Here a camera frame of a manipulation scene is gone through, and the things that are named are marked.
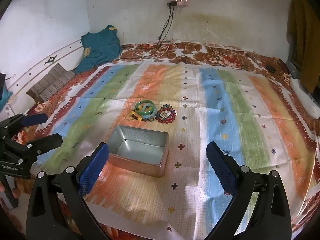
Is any yellow brown bead bracelet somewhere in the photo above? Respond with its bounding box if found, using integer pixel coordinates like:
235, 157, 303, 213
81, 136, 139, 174
128, 109, 157, 123

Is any green jade bangle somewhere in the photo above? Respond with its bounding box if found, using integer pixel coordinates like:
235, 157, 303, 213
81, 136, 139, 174
134, 100, 156, 116

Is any red multicolour bead bracelet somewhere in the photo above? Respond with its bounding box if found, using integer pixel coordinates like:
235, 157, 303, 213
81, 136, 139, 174
155, 104, 177, 125

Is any striped brown cushion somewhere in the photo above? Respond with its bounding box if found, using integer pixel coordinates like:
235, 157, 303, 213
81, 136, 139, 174
26, 63, 75, 103

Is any silver metal tin box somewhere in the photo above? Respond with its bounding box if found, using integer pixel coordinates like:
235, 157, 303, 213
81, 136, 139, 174
107, 125, 169, 178

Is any teal shirt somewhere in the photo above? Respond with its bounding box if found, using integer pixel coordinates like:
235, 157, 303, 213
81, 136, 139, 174
73, 25, 121, 74

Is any colourful striped woven mat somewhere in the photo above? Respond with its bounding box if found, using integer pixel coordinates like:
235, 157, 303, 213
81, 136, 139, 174
35, 63, 316, 240

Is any pink power strip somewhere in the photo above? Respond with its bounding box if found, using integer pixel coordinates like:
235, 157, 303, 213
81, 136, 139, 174
168, 0, 189, 7

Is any mustard yellow hanging cloth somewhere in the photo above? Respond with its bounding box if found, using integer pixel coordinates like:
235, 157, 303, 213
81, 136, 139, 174
288, 0, 319, 93

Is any black power cable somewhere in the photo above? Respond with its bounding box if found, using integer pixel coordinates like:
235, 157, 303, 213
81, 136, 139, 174
157, 3, 176, 48

